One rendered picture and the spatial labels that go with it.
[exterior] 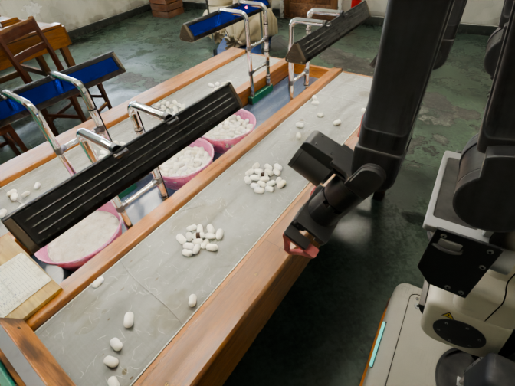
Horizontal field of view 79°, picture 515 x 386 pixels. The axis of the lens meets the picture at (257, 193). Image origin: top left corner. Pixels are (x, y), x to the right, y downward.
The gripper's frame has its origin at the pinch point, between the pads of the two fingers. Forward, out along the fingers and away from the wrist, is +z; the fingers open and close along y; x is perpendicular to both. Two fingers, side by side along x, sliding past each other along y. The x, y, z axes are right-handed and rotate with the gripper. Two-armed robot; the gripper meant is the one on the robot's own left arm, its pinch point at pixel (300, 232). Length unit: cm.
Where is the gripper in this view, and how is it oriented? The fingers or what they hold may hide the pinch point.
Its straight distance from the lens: 62.8
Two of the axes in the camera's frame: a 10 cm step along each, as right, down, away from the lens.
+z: -3.3, 5.0, 8.0
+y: -5.2, 6.1, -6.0
